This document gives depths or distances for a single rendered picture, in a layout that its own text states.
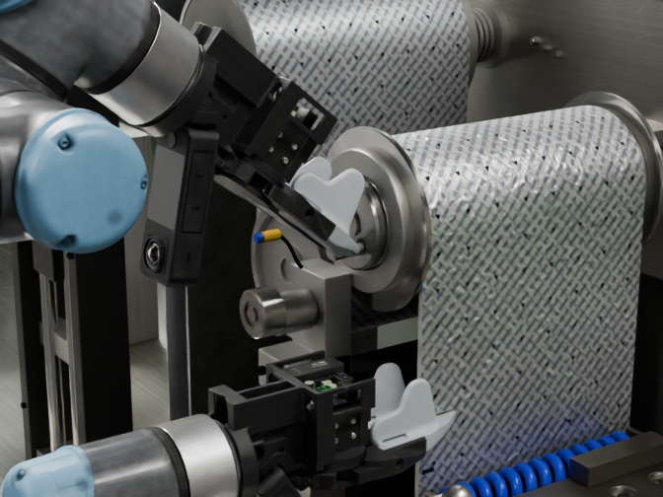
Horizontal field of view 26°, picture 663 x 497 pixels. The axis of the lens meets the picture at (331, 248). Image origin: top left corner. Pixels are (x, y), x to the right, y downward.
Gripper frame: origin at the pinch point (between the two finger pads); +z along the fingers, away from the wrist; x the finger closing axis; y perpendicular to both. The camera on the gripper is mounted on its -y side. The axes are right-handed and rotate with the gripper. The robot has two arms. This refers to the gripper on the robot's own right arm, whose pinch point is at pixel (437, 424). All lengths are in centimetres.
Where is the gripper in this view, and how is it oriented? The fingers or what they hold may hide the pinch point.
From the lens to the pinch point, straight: 115.9
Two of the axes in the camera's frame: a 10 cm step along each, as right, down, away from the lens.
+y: 0.0, -9.5, -3.0
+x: -5.6, -2.5, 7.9
